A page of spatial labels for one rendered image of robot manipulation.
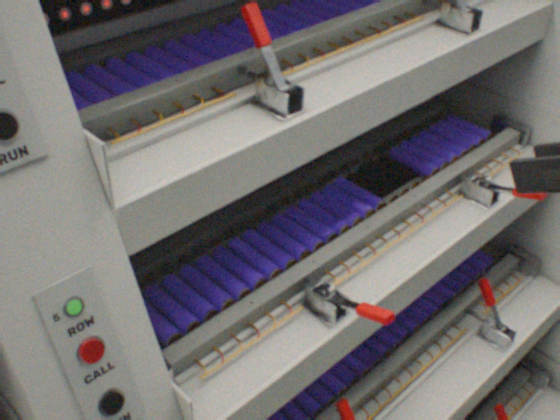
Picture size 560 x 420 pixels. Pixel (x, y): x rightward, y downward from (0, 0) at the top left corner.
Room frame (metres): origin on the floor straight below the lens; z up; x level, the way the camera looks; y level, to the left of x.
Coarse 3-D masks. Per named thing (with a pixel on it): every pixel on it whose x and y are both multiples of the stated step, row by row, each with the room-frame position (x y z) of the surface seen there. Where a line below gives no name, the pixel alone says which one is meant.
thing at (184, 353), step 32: (480, 160) 0.74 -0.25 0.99; (416, 192) 0.68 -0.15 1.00; (448, 192) 0.70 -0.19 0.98; (384, 224) 0.63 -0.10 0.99; (320, 256) 0.58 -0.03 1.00; (352, 256) 0.61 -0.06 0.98; (288, 288) 0.54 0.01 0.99; (224, 320) 0.51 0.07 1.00; (256, 320) 0.52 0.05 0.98; (192, 352) 0.48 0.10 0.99
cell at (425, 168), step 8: (392, 152) 0.78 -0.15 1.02; (400, 152) 0.77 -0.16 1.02; (408, 152) 0.77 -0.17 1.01; (400, 160) 0.77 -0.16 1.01; (408, 160) 0.76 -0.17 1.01; (416, 160) 0.75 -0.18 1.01; (424, 160) 0.75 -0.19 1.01; (416, 168) 0.75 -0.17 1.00; (424, 168) 0.74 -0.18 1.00; (432, 168) 0.74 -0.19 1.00; (424, 176) 0.74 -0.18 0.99
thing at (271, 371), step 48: (480, 96) 0.87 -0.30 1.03; (528, 144) 0.82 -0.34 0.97; (432, 240) 0.63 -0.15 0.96; (480, 240) 0.68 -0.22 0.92; (144, 288) 0.58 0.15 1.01; (336, 288) 0.57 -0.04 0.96; (384, 288) 0.57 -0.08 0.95; (288, 336) 0.51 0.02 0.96; (336, 336) 0.51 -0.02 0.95; (192, 384) 0.47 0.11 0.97; (240, 384) 0.46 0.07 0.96; (288, 384) 0.48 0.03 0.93
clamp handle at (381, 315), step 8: (328, 296) 0.53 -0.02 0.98; (336, 296) 0.53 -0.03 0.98; (336, 304) 0.52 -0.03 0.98; (344, 304) 0.51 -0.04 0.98; (352, 304) 0.51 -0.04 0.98; (360, 304) 0.50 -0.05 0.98; (368, 304) 0.50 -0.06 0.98; (360, 312) 0.50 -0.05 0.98; (368, 312) 0.49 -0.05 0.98; (376, 312) 0.49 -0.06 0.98; (384, 312) 0.48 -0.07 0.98; (392, 312) 0.48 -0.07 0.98; (376, 320) 0.48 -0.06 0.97; (384, 320) 0.48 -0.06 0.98
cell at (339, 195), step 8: (328, 184) 0.71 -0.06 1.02; (328, 192) 0.70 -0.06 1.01; (336, 192) 0.69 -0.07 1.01; (344, 192) 0.69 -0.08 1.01; (336, 200) 0.69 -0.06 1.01; (344, 200) 0.68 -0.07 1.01; (352, 200) 0.68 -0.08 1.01; (352, 208) 0.67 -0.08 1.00; (360, 208) 0.67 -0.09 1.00; (368, 208) 0.66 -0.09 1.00
